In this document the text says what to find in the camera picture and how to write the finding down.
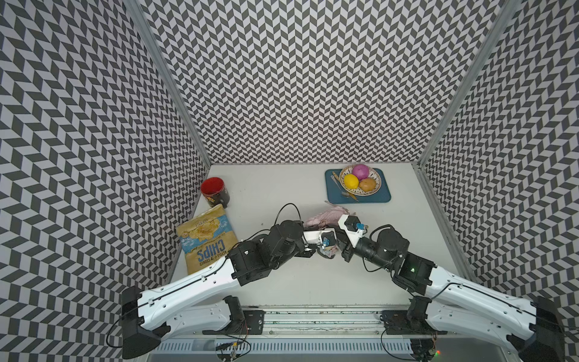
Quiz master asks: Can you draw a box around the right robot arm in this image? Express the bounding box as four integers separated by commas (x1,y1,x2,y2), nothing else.
336,216,565,361

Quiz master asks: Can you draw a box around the red black cup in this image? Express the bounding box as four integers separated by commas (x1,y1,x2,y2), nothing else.
201,177,230,208

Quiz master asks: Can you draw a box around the chips bag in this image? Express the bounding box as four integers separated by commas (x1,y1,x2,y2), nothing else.
176,205,238,275

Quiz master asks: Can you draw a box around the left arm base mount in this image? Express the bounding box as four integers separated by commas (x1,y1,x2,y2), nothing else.
202,296,265,336

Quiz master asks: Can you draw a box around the brown potato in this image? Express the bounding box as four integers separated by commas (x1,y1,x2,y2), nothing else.
359,178,376,192

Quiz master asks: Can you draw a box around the aluminium front rail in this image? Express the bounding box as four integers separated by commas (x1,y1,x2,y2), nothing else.
163,301,522,342

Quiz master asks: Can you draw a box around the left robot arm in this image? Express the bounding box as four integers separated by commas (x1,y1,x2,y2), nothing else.
116,220,342,359

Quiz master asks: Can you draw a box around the pink knitted bag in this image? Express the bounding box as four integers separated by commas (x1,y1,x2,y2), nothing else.
304,205,351,229

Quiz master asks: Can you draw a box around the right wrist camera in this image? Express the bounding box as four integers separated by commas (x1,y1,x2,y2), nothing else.
338,214,366,248

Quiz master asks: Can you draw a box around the yellow lemon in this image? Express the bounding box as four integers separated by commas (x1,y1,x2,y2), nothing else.
343,173,360,190

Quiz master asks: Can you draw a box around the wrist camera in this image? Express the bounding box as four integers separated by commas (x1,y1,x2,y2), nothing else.
304,229,337,246
338,214,366,248

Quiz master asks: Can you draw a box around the purple fruit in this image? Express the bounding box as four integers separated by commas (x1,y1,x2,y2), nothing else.
351,164,370,181

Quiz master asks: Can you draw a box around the gold spoon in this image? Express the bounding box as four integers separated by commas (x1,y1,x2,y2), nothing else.
332,171,360,202

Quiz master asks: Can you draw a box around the teal tray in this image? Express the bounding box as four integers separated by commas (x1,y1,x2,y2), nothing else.
324,166,392,204

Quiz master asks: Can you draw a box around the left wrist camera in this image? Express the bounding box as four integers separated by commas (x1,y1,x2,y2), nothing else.
304,229,337,246

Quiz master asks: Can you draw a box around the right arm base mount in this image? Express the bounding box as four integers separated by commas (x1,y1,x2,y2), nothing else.
380,297,448,336

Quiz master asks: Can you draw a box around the patterned bowl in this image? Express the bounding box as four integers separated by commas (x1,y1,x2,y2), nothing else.
337,164,383,196

